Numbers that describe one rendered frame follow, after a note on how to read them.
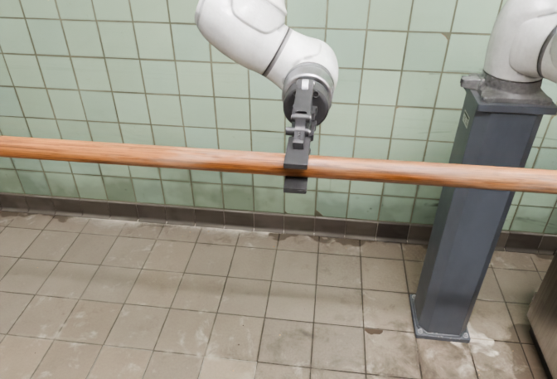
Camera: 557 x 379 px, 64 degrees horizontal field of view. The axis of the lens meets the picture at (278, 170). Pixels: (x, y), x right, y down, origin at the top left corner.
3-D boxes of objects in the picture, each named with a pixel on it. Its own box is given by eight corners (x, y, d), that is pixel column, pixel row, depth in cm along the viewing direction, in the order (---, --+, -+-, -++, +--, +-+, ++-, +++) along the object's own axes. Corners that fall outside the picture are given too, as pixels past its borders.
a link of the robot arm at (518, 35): (507, 58, 134) (530, -21, 121) (565, 78, 120) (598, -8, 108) (468, 67, 127) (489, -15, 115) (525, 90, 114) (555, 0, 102)
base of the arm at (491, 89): (452, 76, 136) (457, 59, 133) (529, 80, 134) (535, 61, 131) (467, 102, 121) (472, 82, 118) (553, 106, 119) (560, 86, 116)
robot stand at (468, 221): (409, 297, 192) (461, 75, 137) (457, 301, 190) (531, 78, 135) (415, 337, 175) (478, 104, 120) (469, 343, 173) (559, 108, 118)
